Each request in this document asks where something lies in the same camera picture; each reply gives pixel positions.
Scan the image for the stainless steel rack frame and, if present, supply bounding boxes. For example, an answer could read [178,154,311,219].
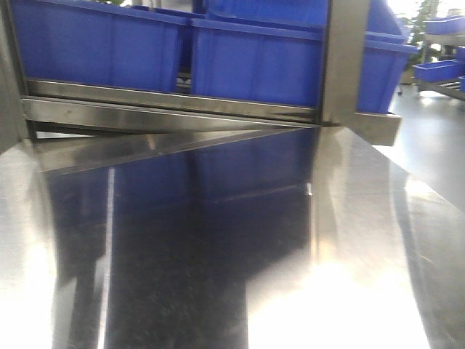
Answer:
[1,1,402,147]

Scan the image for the left blue bin on rack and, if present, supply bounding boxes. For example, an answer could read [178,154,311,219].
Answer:
[10,1,189,92]

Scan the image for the green potted plant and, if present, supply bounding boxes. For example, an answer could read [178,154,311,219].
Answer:
[401,1,440,70]

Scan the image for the right shelf steel rack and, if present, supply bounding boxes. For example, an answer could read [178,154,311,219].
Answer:
[413,15,464,102]

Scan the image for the middle blue bin on rack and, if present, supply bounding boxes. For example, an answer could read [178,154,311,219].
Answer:
[190,19,323,107]

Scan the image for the far right blue bin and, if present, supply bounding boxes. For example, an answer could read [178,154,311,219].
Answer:
[357,1,418,113]

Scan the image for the blue bin on rack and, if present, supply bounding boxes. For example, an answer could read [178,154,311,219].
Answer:
[10,1,189,92]
[190,19,323,107]

